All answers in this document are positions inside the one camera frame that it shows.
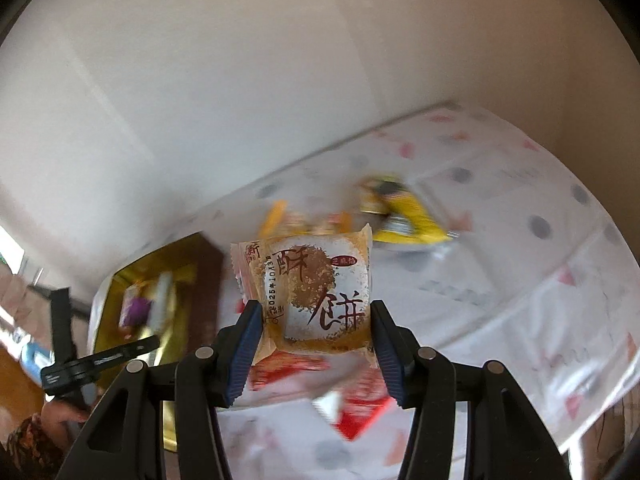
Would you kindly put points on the orange nut snack packet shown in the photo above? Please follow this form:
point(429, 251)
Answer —
point(281, 221)

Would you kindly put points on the large red snack packet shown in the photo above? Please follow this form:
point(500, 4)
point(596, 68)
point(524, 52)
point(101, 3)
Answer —
point(281, 365)

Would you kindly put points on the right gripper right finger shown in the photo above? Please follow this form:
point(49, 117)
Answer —
point(506, 437)

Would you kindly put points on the purple snack packet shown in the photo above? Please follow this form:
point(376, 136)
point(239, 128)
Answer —
point(135, 308)

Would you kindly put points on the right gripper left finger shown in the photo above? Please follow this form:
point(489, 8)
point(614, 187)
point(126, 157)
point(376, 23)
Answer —
point(123, 437)

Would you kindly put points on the patterned white tablecloth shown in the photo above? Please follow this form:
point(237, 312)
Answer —
point(538, 277)

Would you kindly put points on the red white wafer packet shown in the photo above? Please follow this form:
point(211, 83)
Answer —
point(354, 407)

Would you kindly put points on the person's left hand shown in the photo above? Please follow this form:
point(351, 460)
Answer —
point(56, 414)

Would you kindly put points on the yellow black seaweed packet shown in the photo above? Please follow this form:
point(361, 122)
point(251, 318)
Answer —
point(406, 221)

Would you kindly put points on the round pastry packet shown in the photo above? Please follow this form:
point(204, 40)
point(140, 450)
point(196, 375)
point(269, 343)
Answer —
point(315, 291)

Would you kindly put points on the long white stick packet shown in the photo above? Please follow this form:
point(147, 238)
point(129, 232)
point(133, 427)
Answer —
point(160, 303)

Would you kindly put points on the gold metal tin box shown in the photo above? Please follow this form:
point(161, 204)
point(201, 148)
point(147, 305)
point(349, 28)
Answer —
point(172, 292)

